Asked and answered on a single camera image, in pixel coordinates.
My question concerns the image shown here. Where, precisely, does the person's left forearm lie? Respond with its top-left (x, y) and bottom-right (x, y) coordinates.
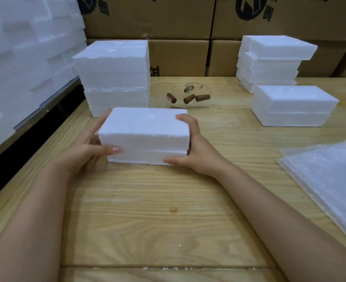
top-left (0, 162), bottom-right (74, 282)

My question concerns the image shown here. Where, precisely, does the person's right forearm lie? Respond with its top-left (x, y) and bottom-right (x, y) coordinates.
top-left (215, 161), bottom-right (346, 282)

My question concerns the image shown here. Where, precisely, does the stack of clear plastic bags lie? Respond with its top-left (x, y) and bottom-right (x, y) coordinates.
top-left (278, 138), bottom-right (346, 252)

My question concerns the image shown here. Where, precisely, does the person's left hand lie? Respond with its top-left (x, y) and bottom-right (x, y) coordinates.
top-left (54, 108), bottom-right (121, 177)

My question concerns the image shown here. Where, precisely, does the person's right hand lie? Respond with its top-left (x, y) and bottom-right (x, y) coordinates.
top-left (163, 114), bottom-right (230, 177)

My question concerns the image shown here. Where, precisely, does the pile of white foam blocks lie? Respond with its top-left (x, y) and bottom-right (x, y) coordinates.
top-left (0, 0), bottom-right (87, 158)

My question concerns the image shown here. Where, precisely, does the white foam box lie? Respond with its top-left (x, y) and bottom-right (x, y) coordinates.
top-left (236, 65), bottom-right (299, 84)
top-left (251, 85), bottom-right (340, 127)
top-left (239, 77), bottom-right (297, 94)
top-left (98, 107), bottom-right (190, 165)
top-left (241, 35), bottom-right (318, 61)
top-left (72, 40), bottom-right (152, 91)
top-left (238, 51), bottom-right (302, 73)
top-left (84, 87), bottom-right (151, 117)

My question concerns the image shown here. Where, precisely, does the clear plastic tray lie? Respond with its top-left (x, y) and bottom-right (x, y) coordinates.
top-left (150, 80), bottom-right (231, 111)

